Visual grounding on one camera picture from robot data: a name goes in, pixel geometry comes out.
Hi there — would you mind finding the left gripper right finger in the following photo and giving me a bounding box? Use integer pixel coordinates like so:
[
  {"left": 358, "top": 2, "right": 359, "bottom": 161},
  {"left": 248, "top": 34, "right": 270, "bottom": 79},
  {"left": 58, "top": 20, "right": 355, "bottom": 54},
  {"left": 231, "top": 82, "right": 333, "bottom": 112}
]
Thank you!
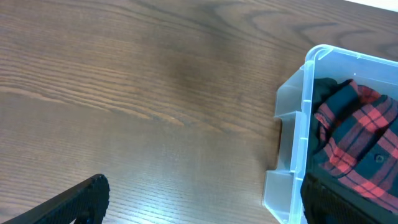
[{"left": 300, "top": 173, "right": 397, "bottom": 224}]

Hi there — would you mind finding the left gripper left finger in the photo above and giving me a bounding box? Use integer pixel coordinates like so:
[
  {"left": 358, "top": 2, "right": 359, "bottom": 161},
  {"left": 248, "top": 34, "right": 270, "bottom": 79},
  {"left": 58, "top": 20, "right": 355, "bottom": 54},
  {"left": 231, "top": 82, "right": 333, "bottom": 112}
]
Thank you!
[{"left": 4, "top": 174, "right": 110, "bottom": 224}]

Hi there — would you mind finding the red plaid flannel shirt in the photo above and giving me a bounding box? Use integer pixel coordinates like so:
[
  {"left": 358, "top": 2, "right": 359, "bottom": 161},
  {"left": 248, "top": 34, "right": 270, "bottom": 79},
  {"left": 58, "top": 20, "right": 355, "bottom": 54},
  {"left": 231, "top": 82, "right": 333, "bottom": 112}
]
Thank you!
[{"left": 310, "top": 78, "right": 397, "bottom": 213}]

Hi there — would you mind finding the black garment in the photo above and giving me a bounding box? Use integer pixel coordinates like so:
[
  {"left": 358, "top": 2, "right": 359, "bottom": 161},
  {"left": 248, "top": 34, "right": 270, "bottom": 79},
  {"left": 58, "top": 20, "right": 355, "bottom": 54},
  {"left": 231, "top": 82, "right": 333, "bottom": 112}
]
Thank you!
[{"left": 306, "top": 77, "right": 349, "bottom": 175}]

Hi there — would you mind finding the clear plastic storage bin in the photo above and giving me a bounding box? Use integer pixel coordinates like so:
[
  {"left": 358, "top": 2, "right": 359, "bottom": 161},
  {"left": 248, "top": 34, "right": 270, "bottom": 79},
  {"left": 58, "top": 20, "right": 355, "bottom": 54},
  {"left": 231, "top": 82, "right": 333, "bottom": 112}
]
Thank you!
[{"left": 263, "top": 44, "right": 397, "bottom": 224}]

